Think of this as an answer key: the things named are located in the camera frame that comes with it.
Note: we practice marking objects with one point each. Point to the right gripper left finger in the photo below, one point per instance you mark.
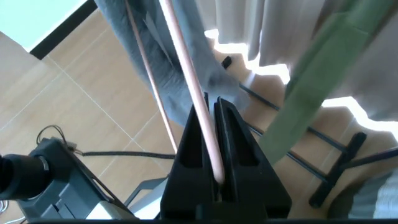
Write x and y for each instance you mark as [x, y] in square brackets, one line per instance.
[189, 183]

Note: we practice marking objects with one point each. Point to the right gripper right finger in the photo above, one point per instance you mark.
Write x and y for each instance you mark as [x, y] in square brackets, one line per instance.
[248, 183]

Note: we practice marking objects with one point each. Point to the pink clothes hanger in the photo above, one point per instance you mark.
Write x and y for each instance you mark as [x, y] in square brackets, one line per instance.
[192, 84]

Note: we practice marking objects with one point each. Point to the pale grey garment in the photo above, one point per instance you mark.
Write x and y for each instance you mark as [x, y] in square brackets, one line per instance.
[168, 77]

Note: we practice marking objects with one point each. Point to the green sleeveless shirt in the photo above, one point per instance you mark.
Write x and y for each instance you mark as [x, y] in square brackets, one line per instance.
[311, 93]

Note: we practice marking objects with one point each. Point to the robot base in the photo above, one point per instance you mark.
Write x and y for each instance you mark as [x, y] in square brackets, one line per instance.
[68, 189]

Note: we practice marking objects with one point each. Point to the black clothes rack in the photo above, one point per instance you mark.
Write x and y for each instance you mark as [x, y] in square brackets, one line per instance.
[348, 155]

